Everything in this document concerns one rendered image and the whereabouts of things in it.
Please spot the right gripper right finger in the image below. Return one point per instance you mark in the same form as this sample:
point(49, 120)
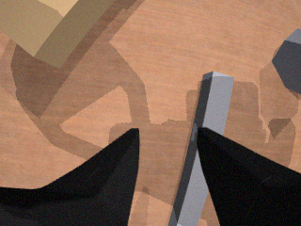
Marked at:
point(247, 189)

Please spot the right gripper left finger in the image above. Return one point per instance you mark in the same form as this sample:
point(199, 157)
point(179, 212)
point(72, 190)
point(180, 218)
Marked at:
point(97, 193)

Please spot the grey square stick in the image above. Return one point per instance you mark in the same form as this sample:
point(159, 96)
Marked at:
point(212, 111)

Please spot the grey hexagonal block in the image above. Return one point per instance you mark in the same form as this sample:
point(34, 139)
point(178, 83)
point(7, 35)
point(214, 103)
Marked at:
point(287, 61)

